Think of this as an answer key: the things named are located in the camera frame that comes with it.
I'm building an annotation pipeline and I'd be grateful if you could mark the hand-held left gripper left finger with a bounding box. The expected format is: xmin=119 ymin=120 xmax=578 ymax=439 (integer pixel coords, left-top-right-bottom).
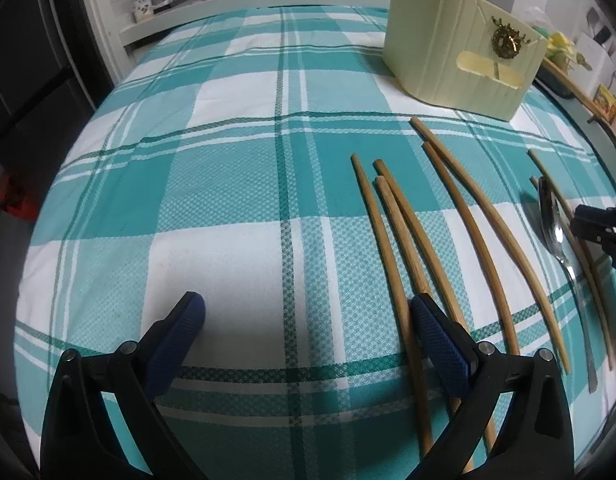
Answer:
xmin=39 ymin=291 xmax=209 ymax=480

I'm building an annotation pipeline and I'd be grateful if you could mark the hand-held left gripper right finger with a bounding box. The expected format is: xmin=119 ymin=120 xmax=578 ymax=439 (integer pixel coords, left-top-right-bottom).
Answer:
xmin=410 ymin=293 xmax=577 ymax=480

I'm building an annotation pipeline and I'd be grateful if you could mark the metal spoon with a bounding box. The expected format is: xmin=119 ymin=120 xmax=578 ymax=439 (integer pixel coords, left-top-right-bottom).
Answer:
xmin=536 ymin=177 xmax=599 ymax=395

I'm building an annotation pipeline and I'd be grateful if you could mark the wooden chopstick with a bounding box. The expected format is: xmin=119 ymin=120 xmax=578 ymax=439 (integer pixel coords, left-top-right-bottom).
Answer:
xmin=350 ymin=154 xmax=435 ymax=455
xmin=423 ymin=141 xmax=521 ymax=357
xmin=410 ymin=116 xmax=572 ymax=375
xmin=528 ymin=149 xmax=616 ymax=372
xmin=373 ymin=159 xmax=498 ymax=453
xmin=375 ymin=176 xmax=476 ymax=473

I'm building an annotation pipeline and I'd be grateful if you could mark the cream utensil holder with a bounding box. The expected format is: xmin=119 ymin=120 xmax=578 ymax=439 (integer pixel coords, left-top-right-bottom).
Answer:
xmin=383 ymin=0 xmax=549 ymax=122

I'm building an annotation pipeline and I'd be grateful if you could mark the wooden cutting board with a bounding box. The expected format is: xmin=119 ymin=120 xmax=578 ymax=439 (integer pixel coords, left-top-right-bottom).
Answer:
xmin=539 ymin=57 xmax=602 ymax=122

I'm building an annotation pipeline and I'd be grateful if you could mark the teal plaid tablecloth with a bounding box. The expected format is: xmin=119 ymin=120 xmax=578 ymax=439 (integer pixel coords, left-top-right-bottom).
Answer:
xmin=13 ymin=5 xmax=616 ymax=480

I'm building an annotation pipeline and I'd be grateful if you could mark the white knife block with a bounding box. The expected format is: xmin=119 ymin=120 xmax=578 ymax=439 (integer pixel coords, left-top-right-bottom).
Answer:
xmin=578 ymin=7 xmax=616 ymax=86

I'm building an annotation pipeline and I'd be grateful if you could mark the red container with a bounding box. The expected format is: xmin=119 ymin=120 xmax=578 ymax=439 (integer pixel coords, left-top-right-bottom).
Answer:
xmin=0 ymin=172 xmax=39 ymax=221

